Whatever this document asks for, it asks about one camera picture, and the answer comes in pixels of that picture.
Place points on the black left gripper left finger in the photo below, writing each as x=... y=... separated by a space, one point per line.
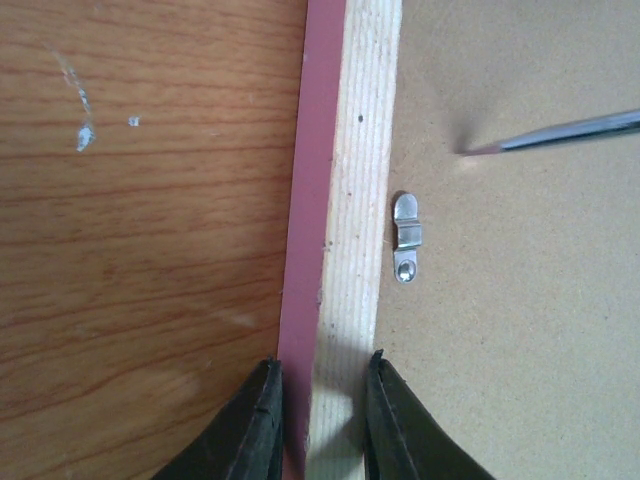
x=245 y=439

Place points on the red blue screwdriver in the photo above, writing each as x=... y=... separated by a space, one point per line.
x=597 y=128

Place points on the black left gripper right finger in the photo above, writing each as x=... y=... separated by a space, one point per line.
x=402 y=439

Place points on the pink wooden photo frame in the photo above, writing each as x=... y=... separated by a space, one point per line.
x=520 y=332

